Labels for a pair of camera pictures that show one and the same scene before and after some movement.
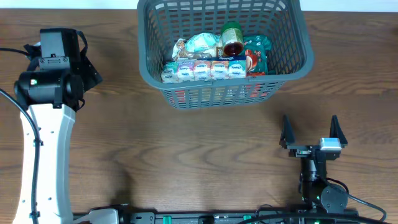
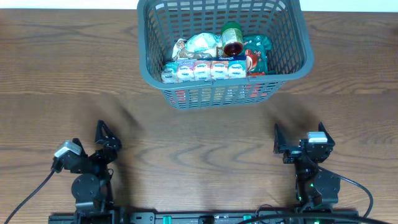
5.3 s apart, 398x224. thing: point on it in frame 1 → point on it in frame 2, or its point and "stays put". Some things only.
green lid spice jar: x=232 y=38 stays put
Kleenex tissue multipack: x=204 y=68 stays put
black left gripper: x=91 y=73 → x=94 y=154
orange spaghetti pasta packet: x=222 y=96 stays put
